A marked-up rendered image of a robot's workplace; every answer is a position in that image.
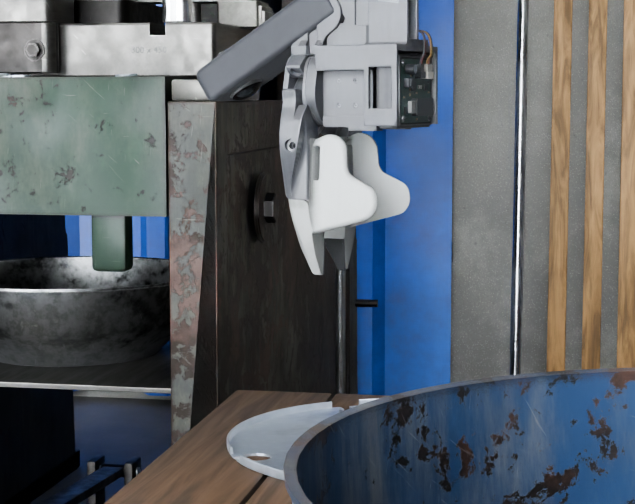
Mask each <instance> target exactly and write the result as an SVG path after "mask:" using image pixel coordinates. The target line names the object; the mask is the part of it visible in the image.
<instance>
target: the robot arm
mask: <svg viewBox="0 0 635 504"><path fill-rule="evenodd" d="M419 32H420V33H421V34H422V36H423V40H422V39H419ZM424 33H425V34H426V35H427V36H428V39H429V44H430V46H429V44H428V40H426V37H425V34H424ZM284 70H285V75H284V84H283V90H282V96H283V104H282V112H281V119H280V132H279V144H280V157H281V165H282V172H283V179H284V187H285V194H286V197H287V198H288V200H289V207H290V212H291V217H292V221H293V224H294V227H295V230H296V234H297V237H298V240H299V243H300V246H301V249H302V251H303V253H304V256H305V258H306V260H307V262H308V265H309V267H310V269H311V271H312V273H313V274H315V275H324V264H325V246H326V248H327V250H328V251H329V253H330V255H331V257H332V259H333V261H334V262H335V264H336V266H337V268H338V269H339V270H345V269H347V268H348V265H349V261H350V257H351V253H352V248H353V243H354V236H355V228H356V226H357V225H361V224H365V223H369V222H373V221H376V220H380V219H384V218H388V217H391V216H395V215H399V214H401V213H403V212H404V211H405V210H406V209H407V208H408V206H409V203H410V193H409V189H408V187H407V186H406V184H404V183H403V182H401V181H399V180H397V179H395V178H394V177H392V176H390V175H388V174H386V173H385V172H383V170H382V169H381V167H380V164H379V154H378V146H377V144H376V142H375V140H374V139H373V138H372V137H371V136H370V135H368V134H365V133H362V131H383V129H411V128H418V127H430V125H432V124H438V47H433V42H432V38H431V36H430V34H429V33H428V32H427V31H424V30H419V0H294V1H292V2H291V3H290V4H288V5H287V6H285V7H284V8H283V9H281V10H280V11H279V12H277V13H276V14H275V15H273V16H272V17H270V18H269V19H268V20H266V21H265V22H264V23H262V24H261V25H260V26H258V27H257V28H255V29H254V30H253V31H251V32H250V33H249V34H247V35H246V36H245V37H243V38H242V39H240V40H239V41H238V42H236V43H235V44H234V45H232V46H231V47H230V48H227V49H225V50H223V51H222V52H221V53H219V54H218V56H217V57H216V58H215V59H213V60H212V61H210V62H209V63H208V64H206V65H205V66H204V67H202V68H201V69H200V70H198V72H197V75H196V77H197V80H198V82H199V84H200V86H201V87H202V89H203V91H204V93H205V95H206V96H207V98H208V99H209V100H210V101H241V100H243V99H247V98H249V97H251V96H253V95H254V94H255V93H256V92H257V91H258V90H259V89H260V87H262V86H263V85H264V84H266V83H267V82H269V81H270V80H272V79H273V78H274V77H276V76H277V75H279V74H280V73H281V72H283V71H284ZM320 133H321V134H322V135H325V136H322V137H320V138H318V135H319V134H320ZM323 232H325V234H324V236H323Z"/></svg>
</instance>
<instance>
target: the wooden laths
mask: <svg viewBox="0 0 635 504"><path fill-rule="evenodd" d="M607 7H608V0H589V26H588V74H587V122H586V170H585V218H584V267H583V315H582V363H581V370H583V369H600V346H601V298H602V249H603V201H604V152H605V104H606V55H607ZM572 16H573V0H554V31H553V79H552V126H551V174H550V221H549V269H548V316H547V364H546V372H551V371H565V351H566V303H567V255H568V208H569V160H570V112H571V64H572ZM528 27H529V0H518V7H517V53H516V100H515V147H514V194H513V241H512V288H511V334H510V375H517V374H521V356H522V309H523V262H524V215H525V168H526V121H527V74H528ZM616 368H635V0H624V23H623V72H622V121H621V170H620V219H619V268H618V316H617V365H616Z"/></svg>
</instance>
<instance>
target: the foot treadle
mask: <svg viewBox="0 0 635 504"><path fill-rule="evenodd" d="M120 477H123V478H124V464H111V463H103V464H102V465H101V468H100V469H98V470H96V471H95V472H93V473H91V474H90V475H88V476H86V477H84V478H83V479H81V480H79V481H77V482H76V483H74V484H72V485H71V486H69V487H67V488H65V489H64V490H62V491H60V492H59V493H57V494H55V495H53V496H52V497H50V498H48V499H47V500H45V501H43V502H41V503H40V504H79V503H80V502H82V501H84V500H85V499H87V498H88V497H90V496H92V495H93V494H95V493H96V492H98V491H100V490H101V489H103V488H104V487H106V486H108V485H109V484H111V483H112V482H114V481H116V480H117V479H119V478H120Z"/></svg>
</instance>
